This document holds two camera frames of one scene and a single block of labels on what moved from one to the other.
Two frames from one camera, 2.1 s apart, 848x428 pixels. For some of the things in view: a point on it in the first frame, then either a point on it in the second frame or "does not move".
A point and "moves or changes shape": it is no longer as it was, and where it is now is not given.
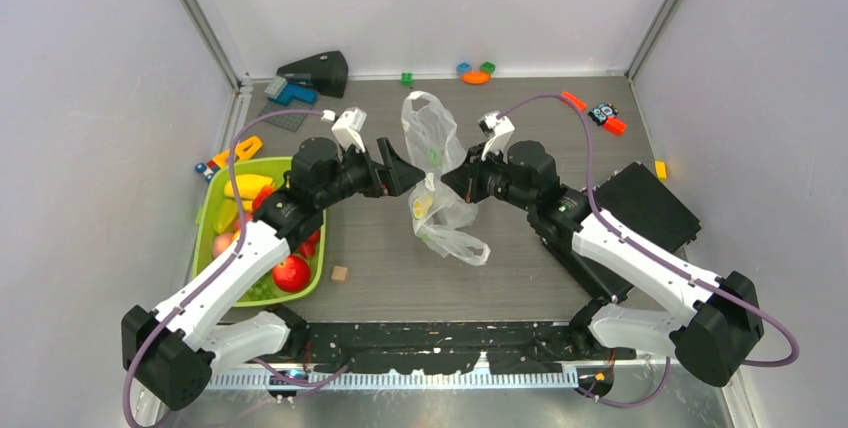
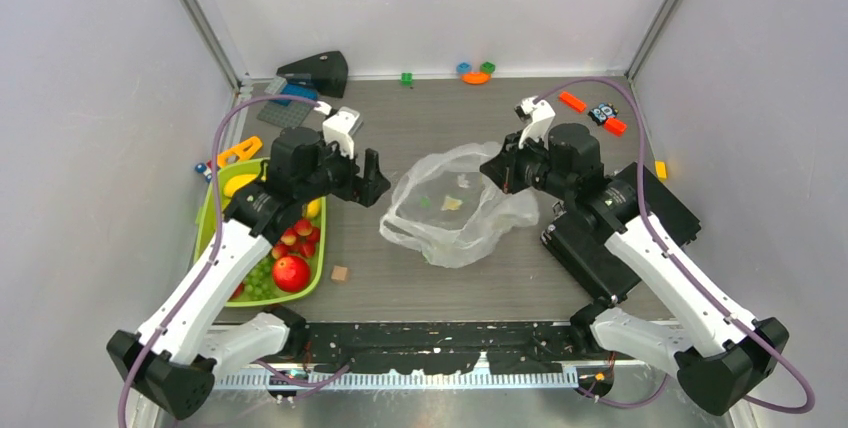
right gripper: [466, 179] -> [504, 168]
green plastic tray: [227, 197] does not move
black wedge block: [328, 72] does not move
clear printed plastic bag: [441, 214] moves or changes shape
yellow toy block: [661, 169] does not move
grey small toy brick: [276, 86] does not move
